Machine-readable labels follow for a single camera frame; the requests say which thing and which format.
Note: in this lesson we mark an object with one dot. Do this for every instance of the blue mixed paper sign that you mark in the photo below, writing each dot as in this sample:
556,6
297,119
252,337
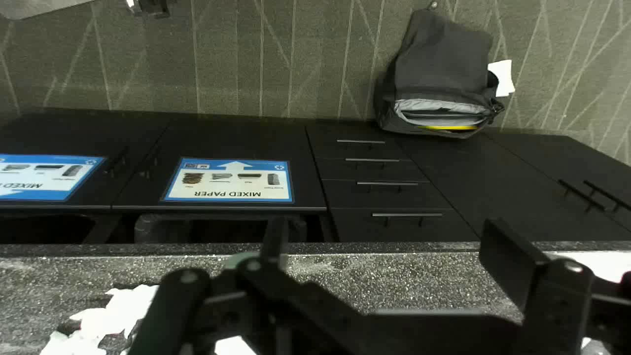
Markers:
228,180
39,176

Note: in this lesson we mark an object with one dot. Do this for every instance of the grey backpack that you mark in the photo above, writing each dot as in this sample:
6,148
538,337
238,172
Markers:
420,71

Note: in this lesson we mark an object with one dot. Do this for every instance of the black cabinet door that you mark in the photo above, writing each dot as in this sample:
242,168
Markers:
498,197
591,158

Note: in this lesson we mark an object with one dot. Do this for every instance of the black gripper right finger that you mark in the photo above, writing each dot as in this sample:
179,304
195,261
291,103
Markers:
558,308

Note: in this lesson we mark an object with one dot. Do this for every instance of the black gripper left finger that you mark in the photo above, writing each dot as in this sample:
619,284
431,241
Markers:
262,308

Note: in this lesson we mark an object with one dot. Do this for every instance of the small white paper slip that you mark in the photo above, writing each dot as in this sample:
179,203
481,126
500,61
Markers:
502,77

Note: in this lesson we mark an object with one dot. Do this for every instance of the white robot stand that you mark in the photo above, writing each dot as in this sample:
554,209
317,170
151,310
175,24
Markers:
31,4

